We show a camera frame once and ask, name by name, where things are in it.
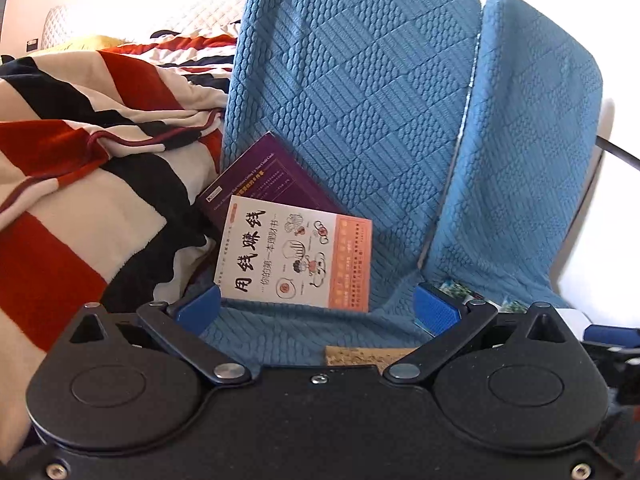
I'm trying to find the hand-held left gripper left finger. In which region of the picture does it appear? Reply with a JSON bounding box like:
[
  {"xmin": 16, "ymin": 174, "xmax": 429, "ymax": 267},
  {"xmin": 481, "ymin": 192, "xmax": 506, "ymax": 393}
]
[{"xmin": 65, "ymin": 284, "xmax": 253, "ymax": 387}]

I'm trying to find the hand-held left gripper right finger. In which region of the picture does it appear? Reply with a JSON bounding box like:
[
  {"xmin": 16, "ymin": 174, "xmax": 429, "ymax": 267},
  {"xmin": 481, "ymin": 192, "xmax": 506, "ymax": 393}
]
[{"xmin": 382, "ymin": 282, "xmax": 578, "ymax": 382}]

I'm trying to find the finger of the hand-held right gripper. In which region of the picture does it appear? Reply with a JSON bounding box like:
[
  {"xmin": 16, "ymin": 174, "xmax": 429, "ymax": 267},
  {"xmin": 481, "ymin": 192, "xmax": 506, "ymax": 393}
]
[{"xmin": 582, "ymin": 326, "xmax": 640, "ymax": 362}]

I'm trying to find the photo cover notebook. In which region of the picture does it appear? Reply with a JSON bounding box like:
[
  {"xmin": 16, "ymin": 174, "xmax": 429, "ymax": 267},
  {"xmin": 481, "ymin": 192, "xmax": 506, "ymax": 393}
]
[
  {"xmin": 492, "ymin": 297, "xmax": 532, "ymax": 314},
  {"xmin": 434, "ymin": 280, "xmax": 470, "ymax": 302}
]

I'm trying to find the brown painting cover book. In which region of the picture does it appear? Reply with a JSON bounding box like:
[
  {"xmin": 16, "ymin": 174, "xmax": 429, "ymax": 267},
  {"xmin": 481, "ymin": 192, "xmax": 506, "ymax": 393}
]
[{"xmin": 324, "ymin": 345, "xmax": 419, "ymax": 369}]

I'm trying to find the white orange cartoon book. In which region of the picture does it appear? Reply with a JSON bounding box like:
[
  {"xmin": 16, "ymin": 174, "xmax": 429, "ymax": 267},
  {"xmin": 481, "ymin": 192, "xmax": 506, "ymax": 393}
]
[{"xmin": 213, "ymin": 196, "xmax": 374, "ymax": 314}]

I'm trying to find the purple book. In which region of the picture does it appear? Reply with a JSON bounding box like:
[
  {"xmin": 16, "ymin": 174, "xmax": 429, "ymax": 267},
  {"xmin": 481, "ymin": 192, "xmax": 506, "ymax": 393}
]
[{"xmin": 194, "ymin": 131, "xmax": 347, "ymax": 241}]

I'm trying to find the dark metal bar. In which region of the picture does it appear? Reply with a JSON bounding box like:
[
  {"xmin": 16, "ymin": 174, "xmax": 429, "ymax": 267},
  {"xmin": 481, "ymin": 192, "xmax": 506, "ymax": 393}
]
[{"xmin": 597, "ymin": 137, "xmax": 640, "ymax": 172}]

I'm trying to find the red black cream striped blanket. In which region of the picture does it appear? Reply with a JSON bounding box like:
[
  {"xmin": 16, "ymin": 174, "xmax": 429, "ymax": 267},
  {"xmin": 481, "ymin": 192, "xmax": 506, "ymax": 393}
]
[{"xmin": 0, "ymin": 30, "xmax": 237, "ymax": 461}]

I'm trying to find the blue textured folding sofa chair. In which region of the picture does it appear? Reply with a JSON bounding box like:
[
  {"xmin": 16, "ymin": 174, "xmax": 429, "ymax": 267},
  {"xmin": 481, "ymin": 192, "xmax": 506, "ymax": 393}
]
[{"xmin": 424, "ymin": 0, "xmax": 604, "ymax": 312}]

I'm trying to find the blue textured sofa cover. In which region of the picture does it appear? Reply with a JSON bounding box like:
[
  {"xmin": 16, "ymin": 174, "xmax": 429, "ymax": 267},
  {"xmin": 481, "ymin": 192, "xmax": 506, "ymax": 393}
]
[{"xmin": 192, "ymin": 0, "xmax": 483, "ymax": 367}]

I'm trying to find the yellow pillow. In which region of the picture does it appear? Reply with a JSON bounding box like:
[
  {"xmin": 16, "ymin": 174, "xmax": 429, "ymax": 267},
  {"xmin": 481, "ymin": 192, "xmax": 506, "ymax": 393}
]
[{"xmin": 27, "ymin": 35, "xmax": 132, "ymax": 57}]

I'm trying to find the white quilted headboard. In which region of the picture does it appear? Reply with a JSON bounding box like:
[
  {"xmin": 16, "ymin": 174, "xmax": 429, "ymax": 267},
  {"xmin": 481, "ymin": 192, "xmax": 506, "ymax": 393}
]
[{"xmin": 42, "ymin": 0, "xmax": 246, "ymax": 52}]

